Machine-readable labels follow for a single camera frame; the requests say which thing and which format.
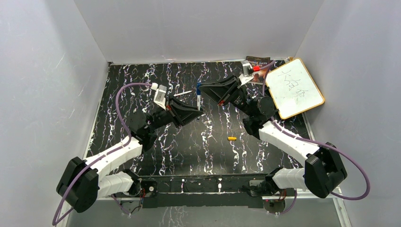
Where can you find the blue pen cap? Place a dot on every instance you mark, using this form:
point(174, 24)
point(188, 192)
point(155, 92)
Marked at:
point(198, 92)

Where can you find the aluminium frame rail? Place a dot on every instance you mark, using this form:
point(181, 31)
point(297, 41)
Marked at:
point(191, 190)

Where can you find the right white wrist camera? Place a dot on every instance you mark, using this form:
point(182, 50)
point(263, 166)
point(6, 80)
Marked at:
point(248, 71)

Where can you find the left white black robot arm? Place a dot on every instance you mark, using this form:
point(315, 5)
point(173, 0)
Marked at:
point(109, 156)

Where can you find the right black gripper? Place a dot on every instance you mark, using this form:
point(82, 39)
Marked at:
point(223, 91)

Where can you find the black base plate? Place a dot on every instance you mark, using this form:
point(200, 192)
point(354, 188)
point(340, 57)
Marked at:
point(249, 190)

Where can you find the white board wooden frame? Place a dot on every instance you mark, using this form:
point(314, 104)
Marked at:
point(293, 89)

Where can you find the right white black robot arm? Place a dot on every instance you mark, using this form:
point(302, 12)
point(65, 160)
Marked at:
point(322, 168)

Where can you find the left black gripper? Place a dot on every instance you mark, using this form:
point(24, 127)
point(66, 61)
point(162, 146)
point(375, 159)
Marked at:
point(181, 114)

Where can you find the brown book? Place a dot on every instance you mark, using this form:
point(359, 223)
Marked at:
point(259, 62)

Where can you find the orange tipped white pen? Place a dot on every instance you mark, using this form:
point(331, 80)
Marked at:
point(182, 93)

